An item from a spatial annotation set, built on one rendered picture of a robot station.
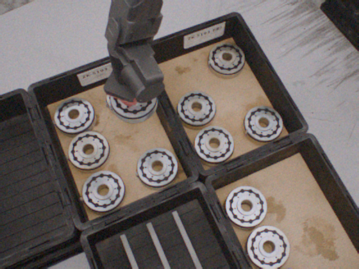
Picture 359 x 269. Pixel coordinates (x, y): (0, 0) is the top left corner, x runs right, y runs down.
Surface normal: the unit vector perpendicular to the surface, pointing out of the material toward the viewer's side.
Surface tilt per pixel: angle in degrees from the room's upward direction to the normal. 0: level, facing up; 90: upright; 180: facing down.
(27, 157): 0
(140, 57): 21
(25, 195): 0
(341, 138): 0
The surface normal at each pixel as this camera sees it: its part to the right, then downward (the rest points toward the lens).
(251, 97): 0.05, -0.40
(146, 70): 0.39, -0.45
